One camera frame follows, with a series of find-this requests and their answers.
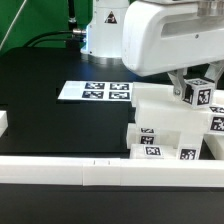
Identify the white chair seat part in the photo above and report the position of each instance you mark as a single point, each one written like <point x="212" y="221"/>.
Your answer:
<point x="188" y="145"/>

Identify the white tagged cube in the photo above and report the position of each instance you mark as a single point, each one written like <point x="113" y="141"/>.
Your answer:
<point x="199" y="93"/>

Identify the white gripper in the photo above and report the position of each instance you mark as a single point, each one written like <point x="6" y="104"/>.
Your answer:
<point x="164" y="37"/>

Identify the white chair back frame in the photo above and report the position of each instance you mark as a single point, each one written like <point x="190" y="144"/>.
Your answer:
<point x="156" y="107"/>

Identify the white left fence bar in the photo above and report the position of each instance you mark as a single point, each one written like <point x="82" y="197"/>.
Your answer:
<point x="3" y="122"/>

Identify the white fence bar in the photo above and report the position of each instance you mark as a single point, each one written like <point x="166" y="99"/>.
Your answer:
<point x="216" y="145"/>
<point x="111" y="172"/>
<point x="3" y="122"/>

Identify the white marker base sheet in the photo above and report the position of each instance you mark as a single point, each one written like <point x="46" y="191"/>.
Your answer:
<point x="96" y="91"/>

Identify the white right fence bar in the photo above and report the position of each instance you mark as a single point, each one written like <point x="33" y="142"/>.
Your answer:
<point x="216" y="145"/>

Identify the white front fence bar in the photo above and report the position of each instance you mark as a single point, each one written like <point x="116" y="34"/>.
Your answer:
<point x="111" y="172"/>

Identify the black vertical pole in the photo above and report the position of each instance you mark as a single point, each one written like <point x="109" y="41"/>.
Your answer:
<point x="71" y="11"/>

